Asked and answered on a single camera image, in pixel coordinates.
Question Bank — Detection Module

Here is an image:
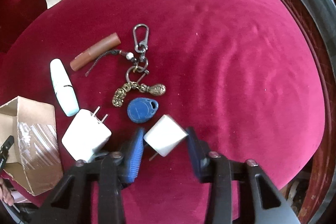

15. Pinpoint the cardboard box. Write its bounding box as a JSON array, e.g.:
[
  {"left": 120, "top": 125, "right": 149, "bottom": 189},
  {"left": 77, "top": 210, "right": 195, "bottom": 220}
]
[{"left": 1, "top": 96, "right": 63, "bottom": 196}]

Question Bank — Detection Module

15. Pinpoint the small white plug adapter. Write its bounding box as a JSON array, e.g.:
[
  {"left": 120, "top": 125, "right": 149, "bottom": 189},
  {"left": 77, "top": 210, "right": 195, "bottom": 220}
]
[{"left": 143, "top": 115, "right": 188, "bottom": 161}]

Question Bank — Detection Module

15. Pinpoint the large white charger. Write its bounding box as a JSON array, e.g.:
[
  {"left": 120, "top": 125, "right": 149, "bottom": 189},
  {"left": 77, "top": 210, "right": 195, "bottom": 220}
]
[{"left": 62, "top": 106, "right": 112, "bottom": 162}]

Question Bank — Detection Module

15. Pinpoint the metal keychain with charms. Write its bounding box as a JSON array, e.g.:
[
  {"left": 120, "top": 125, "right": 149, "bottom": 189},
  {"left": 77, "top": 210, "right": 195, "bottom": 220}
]
[{"left": 85, "top": 23, "right": 166, "bottom": 107}]

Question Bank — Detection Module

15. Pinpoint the brown lipstick tube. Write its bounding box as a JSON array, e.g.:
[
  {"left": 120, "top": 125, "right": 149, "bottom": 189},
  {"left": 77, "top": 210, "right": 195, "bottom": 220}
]
[{"left": 70, "top": 33, "right": 121, "bottom": 71}]

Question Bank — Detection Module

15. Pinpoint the person's hand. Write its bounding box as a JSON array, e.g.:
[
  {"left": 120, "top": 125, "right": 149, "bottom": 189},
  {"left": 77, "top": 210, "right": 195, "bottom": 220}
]
[{"left": 0, "top": 178, "right": 14, "bottom": 206}]

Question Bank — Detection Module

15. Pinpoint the blue key fob tag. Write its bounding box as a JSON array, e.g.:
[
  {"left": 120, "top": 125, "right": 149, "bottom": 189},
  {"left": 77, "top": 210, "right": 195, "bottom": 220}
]
[{"left": 127, "top": 97, "right": 159, "bottom": 123}]

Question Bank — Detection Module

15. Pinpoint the white oval remote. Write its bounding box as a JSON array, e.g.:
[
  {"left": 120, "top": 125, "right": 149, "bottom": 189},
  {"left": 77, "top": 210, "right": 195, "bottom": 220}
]
[{"left": 50, "top": 59, "right": 79, "bottom": 117}]

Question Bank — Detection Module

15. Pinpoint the red velvet tufted sofa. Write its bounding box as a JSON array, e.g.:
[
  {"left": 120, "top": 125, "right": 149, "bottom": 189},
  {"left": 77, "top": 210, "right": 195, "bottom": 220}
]
[{"left": 1, "top": 0, "right": 325, "bottom": 188}]

